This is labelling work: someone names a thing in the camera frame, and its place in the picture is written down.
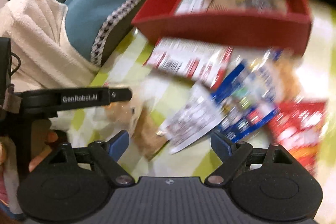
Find red Trolli gummy bag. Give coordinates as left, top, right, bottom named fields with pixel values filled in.
left=268, top=100, right=327, bottom=175

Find white printed snack packet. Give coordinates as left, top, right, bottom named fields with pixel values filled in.
left=160, top=83, right=223, bottom=154

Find blue snack bag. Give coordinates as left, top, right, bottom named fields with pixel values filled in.
left=212, top=48, right=284, bottom=143

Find dark brown snack packet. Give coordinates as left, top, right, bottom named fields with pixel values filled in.
left=235, top=0, right=288, bottom=14

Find bun snack packet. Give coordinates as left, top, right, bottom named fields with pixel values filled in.
left=104, top=95, right=167, bottom=161

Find person's left hand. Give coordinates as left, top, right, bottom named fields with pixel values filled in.
left=1, top=113, right=52, bottom=180

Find white green wafer packet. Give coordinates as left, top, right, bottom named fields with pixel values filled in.
left=174, top=0, right=213, bottom=15

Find teal sofa seat cover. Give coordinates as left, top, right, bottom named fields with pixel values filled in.
left=65, top=0, right=146, bottom=67

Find red cardboard box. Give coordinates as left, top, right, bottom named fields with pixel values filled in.
left=132, top=0, right=312, bottom=55

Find red white snack packet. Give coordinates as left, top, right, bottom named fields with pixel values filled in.
left=144, top=38, right=233, bottom=90

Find yellow fried noodle snack bag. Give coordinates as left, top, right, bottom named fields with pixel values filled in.
left=273, top=50, right=301, bottom=102

